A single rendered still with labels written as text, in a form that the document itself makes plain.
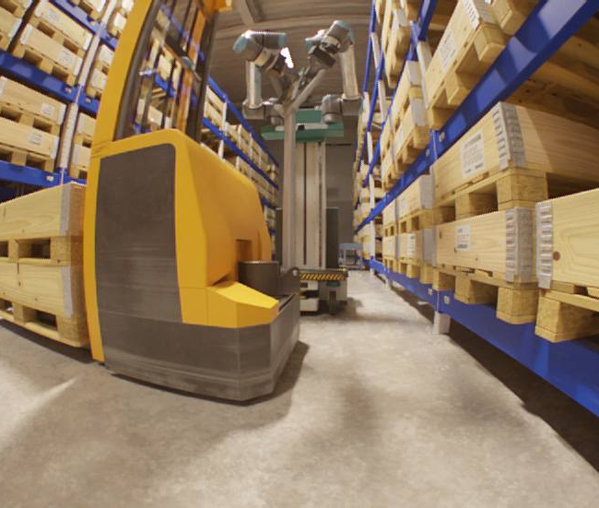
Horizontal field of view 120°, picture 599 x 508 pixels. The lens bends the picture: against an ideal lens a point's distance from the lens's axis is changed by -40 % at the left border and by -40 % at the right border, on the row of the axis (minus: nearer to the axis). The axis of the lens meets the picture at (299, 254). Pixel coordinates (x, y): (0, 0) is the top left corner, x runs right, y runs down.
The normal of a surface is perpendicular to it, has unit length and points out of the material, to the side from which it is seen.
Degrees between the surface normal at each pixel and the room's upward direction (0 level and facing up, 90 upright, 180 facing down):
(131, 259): 90
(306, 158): 90
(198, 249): 90
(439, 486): 0
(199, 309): 90
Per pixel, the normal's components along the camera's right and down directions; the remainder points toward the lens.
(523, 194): -0.14, 0.02
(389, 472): 0.00, -1.00
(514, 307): -0.79, 0.01
